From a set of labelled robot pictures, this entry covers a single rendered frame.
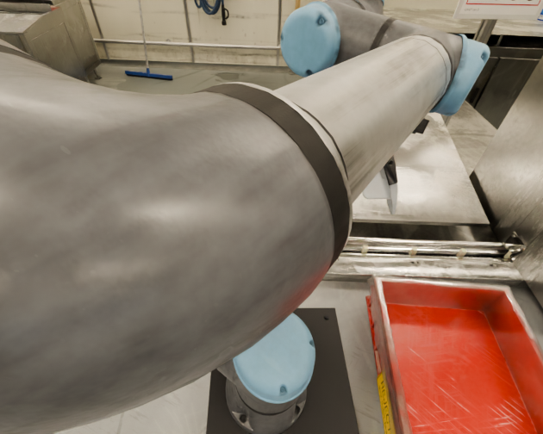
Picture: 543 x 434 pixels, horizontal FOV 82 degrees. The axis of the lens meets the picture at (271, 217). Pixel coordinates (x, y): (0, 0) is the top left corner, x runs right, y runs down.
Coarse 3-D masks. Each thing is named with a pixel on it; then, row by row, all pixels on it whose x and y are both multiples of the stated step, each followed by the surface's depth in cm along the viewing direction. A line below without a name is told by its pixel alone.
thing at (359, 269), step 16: (336, 272) 82; (352, 272) 83; (368, 272) 83; (384, 272) 83; (400, 272) 83; (416, 272) 83; (432, 272) 83; (448, 272) 84; (464, 272) 84; (480, 272) 84; (496, 272) 84; (512, 272) 84
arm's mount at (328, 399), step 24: (312, 312) 70; (312, 336) 66; (336, 336) 67; (336, 360) 63; (216, 384) 59; (312, 384) 60; (336, 384) 60; (216, 408) 56; (312, 408) 57; (336, 408) 58; (216, 432) 54; (240, 432) 54; (288, 432) 54; (312, 432) 55; (336, 432) 55
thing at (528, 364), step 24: (384, 288) 76; (408, 288) 75; (432, 288) 74; (456, 288) 73; (480, 288) 73; (504, 288) 73; (384, 312) 68; (504, 312) 72; (384, 336) 64; (504, 336) 72; (528, 336) 65; (384, 360) 62; (528, 360) 64; (384, 384) 61; (528, 384) 64; (528, 408) 64; (408, 432) 52
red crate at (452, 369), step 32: (416, 320) 78; (448, 320) 78; (480, 320) 78; (416, 352) 72; (448, 352) 72; (480, 352) 72; (416, 384) 67; (448, 384) 67; (480, 384) 67; (512, 384) 68; (416, 416) 63; (448, 416) 63; (480, 416) 63; (512, 416) 63
